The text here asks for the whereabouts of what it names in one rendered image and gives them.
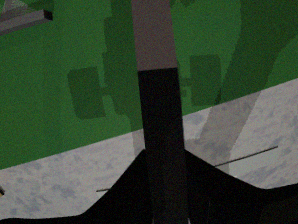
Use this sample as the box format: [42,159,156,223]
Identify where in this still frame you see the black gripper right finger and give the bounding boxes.
[185,149,298,224]

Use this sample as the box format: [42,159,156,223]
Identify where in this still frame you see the green flat mat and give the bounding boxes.
[0,0,298,171]

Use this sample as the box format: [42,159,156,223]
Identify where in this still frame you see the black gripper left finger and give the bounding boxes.
[0,149,153,224]

